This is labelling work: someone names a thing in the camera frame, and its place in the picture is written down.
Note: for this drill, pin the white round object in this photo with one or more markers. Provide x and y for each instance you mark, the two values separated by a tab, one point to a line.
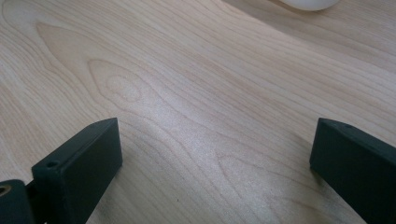
309	4

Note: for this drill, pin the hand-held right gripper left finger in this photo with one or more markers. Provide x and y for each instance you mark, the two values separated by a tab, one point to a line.
81	169

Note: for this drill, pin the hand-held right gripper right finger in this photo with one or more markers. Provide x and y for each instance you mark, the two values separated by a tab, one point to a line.
358	168

